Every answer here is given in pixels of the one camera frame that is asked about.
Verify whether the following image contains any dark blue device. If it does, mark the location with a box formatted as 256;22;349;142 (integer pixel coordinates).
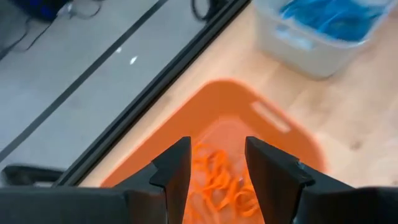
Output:
8;0;74;21

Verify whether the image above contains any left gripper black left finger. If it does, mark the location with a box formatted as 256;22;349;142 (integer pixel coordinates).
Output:
114;136;192;224

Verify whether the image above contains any black looped cable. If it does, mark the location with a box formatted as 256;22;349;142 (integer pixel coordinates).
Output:
190;0;226;23

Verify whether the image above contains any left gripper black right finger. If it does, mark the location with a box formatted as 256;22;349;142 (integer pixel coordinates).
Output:
244;136;354;224

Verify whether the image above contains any black pole stand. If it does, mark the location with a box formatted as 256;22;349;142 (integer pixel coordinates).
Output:
0;164;67;188

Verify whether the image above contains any orange plastic basket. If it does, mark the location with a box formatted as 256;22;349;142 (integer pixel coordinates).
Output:
99;79;328;224

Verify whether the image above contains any black aluminium table frame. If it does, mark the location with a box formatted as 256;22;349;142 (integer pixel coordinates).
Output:
51;0;252;188

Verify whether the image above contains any light grey plastic basket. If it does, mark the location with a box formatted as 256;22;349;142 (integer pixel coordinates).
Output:
252;0;398;80

